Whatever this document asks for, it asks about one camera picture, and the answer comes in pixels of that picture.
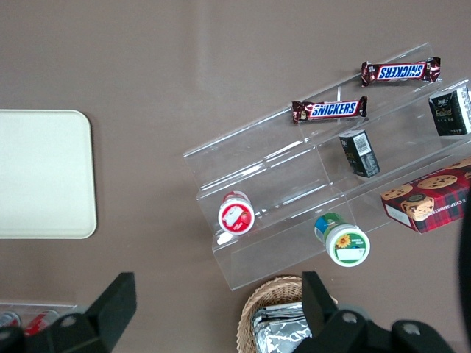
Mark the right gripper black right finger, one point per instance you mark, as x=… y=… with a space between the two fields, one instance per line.
x=320 y=312

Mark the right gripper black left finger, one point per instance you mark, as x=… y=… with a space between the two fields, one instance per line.
x=106 y=320

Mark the light wicker basket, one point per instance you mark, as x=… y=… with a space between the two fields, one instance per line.
x=266 y=290

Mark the cream plastic tray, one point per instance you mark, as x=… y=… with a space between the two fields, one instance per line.
x=44 y=173

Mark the silver foil wrapped package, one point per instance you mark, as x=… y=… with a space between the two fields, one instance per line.
x=279 y=309
x=289 y=332

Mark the clear acrylic bottle rack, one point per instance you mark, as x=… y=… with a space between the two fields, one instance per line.
x=55 y=306

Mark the green lidded yogurt cup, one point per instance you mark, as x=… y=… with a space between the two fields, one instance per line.
x=346 y=246

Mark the red lidded yogurt cup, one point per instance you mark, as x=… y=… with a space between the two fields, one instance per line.
x=236 y=217

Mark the clear acrylic stepped stand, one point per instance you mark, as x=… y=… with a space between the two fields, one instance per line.
x=279 y=165

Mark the red plaid cookie box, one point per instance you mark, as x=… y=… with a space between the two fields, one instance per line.
x=430 y=200

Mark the black drink carton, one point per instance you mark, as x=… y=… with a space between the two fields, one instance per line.
x=450 y=112
x=360 y=154

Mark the brown Snickers bar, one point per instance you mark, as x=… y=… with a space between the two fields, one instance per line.
x=329 y=110
x=401 y=71

